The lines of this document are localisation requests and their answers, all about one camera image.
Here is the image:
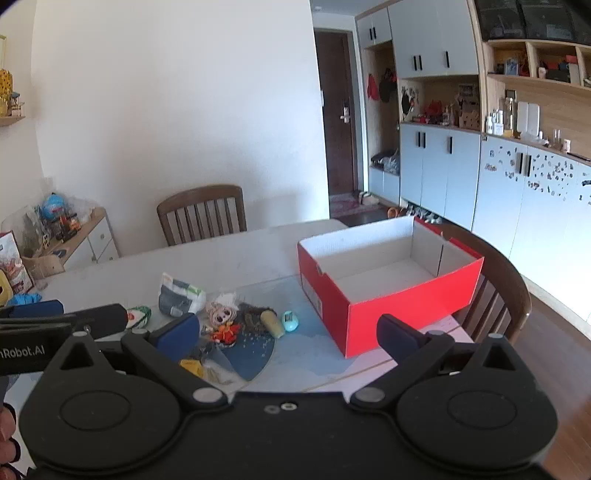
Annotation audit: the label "cardboard toy house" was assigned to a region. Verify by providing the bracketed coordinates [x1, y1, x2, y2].
[457, 95, 481, 130]

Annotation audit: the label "plastic bags pile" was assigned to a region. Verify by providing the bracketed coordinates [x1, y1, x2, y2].
[370, 148, 400, 175]

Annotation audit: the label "clear plastic bag white bits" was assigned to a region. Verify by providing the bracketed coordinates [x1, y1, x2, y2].
[201, 346, 245, 384]

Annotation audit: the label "dark glass upper cabinet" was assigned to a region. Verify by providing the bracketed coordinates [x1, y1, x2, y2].
[473, 0, 578, 42]

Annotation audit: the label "pale yellow bottle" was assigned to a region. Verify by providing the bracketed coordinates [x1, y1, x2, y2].
[260, 310, 286, 340]

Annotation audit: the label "red cardboard shoe box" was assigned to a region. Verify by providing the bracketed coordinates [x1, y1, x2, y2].
[297, 216, 485, 358]

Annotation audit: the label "white lower cabinet black handles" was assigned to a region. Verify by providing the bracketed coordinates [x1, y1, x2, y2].
[398, 121, 483, 232]

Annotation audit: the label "low white bench cabinet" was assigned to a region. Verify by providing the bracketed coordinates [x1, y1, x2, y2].
[368, 166, 402, 206]

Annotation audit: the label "patterned entrance rug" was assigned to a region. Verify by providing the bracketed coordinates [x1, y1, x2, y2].
[329, 193, 384, 217]

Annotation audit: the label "dark brown entrance door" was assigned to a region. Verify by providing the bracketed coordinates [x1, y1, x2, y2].
[314, 28, 360, 197]

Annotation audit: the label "monkey doll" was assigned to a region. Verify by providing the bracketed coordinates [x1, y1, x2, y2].
[205, 293, 243, 347]

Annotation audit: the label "wooden wall shelf unit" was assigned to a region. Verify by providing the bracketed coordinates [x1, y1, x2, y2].
[480, 37, 591, 155]

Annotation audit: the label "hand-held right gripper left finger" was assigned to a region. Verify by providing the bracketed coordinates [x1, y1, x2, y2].
[41, 313, 229, 415]

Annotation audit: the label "person's left hand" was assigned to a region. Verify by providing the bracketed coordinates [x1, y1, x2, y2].
[0, 404, 27, 480]

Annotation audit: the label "white storage containers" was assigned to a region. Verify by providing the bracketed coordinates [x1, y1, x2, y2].
[516, 102, 541, 137]

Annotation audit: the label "green white small packet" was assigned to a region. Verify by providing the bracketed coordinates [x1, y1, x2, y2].
[126, 305, 152, 330]

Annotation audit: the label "white upper wall cabinet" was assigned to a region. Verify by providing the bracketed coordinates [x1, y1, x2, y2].
[355, 0, 481, 79]

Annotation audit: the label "light blue printed desk mat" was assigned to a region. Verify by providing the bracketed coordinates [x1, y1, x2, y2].
[152, 272, 462, 394]

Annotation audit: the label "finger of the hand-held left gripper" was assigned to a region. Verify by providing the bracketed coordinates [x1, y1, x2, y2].
[0, 300, 64, 319]
[68, 303, 129, 334]

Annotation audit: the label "blue globe toy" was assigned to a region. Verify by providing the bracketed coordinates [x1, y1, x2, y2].
[41, 194, 65, 220]

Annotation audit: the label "yellow flower decoration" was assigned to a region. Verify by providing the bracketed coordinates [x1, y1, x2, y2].
[0, 69, 14, 116]

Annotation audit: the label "red snack bag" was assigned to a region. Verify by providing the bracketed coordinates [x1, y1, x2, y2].
[0, 231, 35, 296]

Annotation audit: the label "brown slatted wooden chair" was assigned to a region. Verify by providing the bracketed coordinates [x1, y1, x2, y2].
[156, 185, 247, 247]

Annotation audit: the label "white cabinet with stickers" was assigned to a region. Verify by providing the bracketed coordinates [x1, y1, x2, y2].
[471, 134, 591, 324]

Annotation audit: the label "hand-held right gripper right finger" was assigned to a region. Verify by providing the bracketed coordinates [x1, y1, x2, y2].
[350, 314, 541, 411]

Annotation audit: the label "dark brown round-back chair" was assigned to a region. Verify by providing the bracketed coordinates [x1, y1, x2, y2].
[441, 224, 533, 344]

